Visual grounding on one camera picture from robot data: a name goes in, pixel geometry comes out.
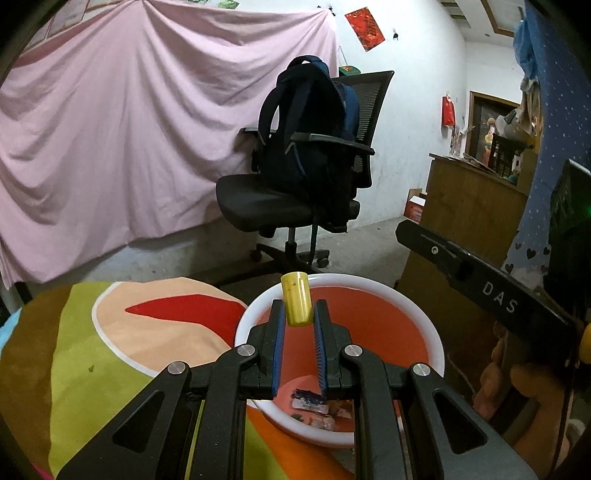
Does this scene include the pink hanging bed sheet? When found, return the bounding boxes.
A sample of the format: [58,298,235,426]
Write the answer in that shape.
[1,1,338,286]

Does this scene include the red paper wall sign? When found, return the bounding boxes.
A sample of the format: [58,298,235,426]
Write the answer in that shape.
[345,7,385,52]

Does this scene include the blue dotted hanging cloth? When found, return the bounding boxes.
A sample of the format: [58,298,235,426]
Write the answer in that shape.
[504,1,590,289]

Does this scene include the black office chair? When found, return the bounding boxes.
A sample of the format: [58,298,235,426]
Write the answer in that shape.
[215,71,394,284]

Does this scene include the red and white trash basin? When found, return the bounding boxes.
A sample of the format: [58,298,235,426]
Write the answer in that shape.
[249,273,446,449]

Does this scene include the wooden cabinet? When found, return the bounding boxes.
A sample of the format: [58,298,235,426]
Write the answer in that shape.
[396,153,532,296]

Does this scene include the dark blue snack wrapper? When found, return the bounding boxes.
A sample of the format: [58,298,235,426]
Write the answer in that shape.
[291,389,325,405]

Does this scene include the red cardboard box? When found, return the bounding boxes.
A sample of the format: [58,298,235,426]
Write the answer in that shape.
[404,188,427,223]

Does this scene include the person's right hand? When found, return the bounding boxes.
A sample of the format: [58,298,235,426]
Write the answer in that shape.
[473,324,590,479]

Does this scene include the dark blue backpack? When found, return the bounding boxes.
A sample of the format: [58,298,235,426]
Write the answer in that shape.
[252,55,361,174]

